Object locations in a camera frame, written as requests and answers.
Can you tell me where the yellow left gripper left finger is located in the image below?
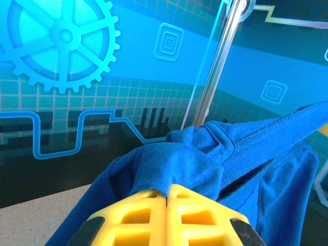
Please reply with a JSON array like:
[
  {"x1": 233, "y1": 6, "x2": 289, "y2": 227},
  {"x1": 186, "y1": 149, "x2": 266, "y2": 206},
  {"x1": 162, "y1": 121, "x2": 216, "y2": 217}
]
[{"x1": 69, "y1": 189, "x2": 168, "y2": 246}]

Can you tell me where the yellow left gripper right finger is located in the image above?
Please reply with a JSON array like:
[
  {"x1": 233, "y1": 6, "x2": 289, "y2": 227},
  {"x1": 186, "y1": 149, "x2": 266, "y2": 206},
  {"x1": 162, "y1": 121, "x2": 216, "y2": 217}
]
[{"x1": 166, "y1": 183, "x2": 267, "y2": 246}]

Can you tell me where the blue printed t-shirt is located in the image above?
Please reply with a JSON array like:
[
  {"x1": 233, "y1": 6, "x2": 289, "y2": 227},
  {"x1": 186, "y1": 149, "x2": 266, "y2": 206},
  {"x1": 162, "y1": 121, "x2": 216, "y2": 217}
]
[{"x1": 45, "y1": 99, "x2": 328, "y2": 246}]

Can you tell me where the aluminium frame post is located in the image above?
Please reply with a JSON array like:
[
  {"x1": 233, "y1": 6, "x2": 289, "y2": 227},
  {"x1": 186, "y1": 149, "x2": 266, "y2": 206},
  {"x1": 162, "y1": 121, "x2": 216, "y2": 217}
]
[{"x1": 191, "y1": 0, "x2": 251, "y2": 128}]

